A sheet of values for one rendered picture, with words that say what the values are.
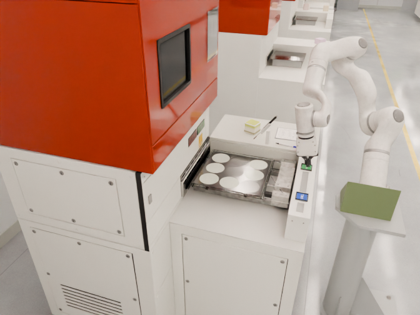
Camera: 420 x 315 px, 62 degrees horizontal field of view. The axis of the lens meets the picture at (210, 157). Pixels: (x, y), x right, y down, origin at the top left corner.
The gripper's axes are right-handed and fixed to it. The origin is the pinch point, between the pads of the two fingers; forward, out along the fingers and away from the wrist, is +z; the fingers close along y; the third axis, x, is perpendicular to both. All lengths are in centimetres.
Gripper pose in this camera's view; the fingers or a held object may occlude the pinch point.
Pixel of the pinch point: (307, 162)
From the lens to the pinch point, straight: 186.7
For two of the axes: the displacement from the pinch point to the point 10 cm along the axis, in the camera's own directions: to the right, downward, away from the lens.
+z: 1.9, 8.7, 4.6
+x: 3.1, -4.9, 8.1
